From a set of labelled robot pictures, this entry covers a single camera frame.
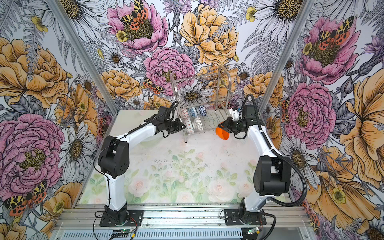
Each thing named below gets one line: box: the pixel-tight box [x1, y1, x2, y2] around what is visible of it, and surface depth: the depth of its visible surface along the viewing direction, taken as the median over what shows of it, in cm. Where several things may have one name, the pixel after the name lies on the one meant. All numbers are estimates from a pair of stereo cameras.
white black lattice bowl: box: [195, 116, 204, 132], surface depth 99 cm
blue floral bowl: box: [189, 106, 198, 118], surface depth 107 cm
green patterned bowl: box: [183, 117, 195, 135], surface depth 98 cm
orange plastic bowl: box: [215, 126, 230, 140], surface depth 87 cm
